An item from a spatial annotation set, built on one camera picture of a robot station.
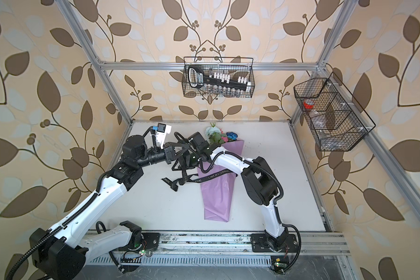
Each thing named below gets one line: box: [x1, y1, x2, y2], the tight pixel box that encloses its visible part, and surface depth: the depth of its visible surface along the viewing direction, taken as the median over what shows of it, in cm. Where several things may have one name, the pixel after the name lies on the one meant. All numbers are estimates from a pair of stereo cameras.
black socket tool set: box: [187, 65, 252, 97], surface depth 87 cm
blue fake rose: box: [226, 131, 238, 141], surface depth 110 cm
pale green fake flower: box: [205, 121, 222, 142], surface depth 107 cm
